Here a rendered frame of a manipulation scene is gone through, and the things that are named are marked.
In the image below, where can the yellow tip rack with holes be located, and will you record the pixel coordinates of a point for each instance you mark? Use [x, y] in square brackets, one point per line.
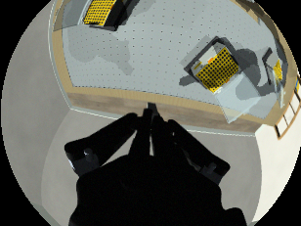
[219, 70]

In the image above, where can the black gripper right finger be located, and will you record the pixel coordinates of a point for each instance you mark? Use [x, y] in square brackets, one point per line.
[183, 161]

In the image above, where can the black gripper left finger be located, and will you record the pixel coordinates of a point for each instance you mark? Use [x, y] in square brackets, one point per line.
[91, 152]

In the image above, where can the yellow pipette tip rack plate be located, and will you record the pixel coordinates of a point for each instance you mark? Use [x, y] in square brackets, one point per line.
[98, 12]
[277, 70]

